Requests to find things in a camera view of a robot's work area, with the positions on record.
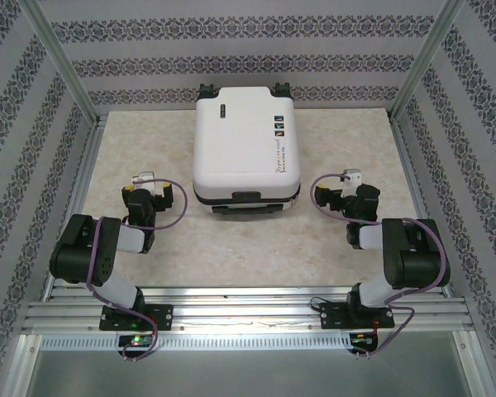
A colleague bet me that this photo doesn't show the white hard-shell suitcase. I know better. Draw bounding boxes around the white hard-shell suitcase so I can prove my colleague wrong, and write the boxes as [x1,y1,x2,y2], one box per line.
[191,81,303,217]

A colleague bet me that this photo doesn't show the grey metal panel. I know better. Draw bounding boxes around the grey metal panel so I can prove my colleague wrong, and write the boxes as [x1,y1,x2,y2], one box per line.
[20,349,479,397]

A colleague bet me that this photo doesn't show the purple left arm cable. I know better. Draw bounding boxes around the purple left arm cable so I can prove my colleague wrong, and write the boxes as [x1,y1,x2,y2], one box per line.
[85,177,189,364]

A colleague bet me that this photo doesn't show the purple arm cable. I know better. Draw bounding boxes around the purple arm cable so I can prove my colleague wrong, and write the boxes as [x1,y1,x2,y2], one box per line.
[85,177,189,364]
[310,173,446,360]

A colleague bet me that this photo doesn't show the aluminium side rail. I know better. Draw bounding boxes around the aluminium side rail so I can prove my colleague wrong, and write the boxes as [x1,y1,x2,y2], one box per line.
[43,115,108,301]

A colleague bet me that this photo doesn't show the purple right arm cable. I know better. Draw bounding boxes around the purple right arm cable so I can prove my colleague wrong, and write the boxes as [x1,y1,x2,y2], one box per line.
[310,173,446,360]

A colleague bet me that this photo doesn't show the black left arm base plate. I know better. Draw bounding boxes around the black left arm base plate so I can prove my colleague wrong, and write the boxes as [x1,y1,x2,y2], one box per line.
[98,304,174,332]

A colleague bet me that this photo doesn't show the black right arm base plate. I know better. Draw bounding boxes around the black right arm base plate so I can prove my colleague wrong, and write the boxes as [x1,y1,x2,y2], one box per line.
[320,300,396,331]

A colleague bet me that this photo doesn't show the aluminium cross rail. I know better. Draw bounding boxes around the aluminium cross rail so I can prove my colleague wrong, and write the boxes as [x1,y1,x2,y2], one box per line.
[22,285,476,334]

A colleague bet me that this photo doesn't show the aluminium frame post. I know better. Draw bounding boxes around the aluminium frame post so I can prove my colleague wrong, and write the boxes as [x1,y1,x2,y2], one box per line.
[389,0,470,123]
[20,0,103,127]

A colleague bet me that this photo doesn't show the slotted white cable duct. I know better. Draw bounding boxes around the slotted white cable duct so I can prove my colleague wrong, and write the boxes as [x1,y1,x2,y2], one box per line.
[39,333,353,351]

